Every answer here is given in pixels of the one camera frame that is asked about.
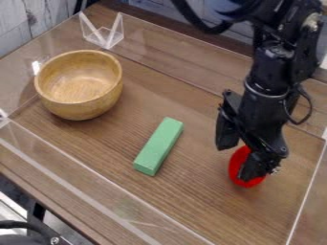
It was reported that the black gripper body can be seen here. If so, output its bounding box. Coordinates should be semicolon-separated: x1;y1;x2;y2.
219;80;290;158

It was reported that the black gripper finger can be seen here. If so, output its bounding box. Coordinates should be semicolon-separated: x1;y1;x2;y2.
236;149;283;183
215;110;239;150

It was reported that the red plush strawberry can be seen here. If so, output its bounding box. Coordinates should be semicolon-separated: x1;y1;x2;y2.
228;145;264;189

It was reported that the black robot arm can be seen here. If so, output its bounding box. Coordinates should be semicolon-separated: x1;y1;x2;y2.
216;0;323;183

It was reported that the green rectangular block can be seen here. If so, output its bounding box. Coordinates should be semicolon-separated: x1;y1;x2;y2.
133;117;184;176

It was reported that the wooden bowl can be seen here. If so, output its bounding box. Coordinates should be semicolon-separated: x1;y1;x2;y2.
35;50;123;121

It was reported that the clear acrylic corner stand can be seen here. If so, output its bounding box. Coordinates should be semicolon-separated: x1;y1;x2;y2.
77;12;124;50

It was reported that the clear acrylic front barrier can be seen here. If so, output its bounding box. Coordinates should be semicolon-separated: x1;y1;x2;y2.
0;110;214;245

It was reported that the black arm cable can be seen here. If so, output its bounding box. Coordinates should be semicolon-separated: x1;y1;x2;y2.
170;0;256;35

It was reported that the black metal table frame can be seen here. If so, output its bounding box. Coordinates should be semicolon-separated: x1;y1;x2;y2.
0;200;75;245

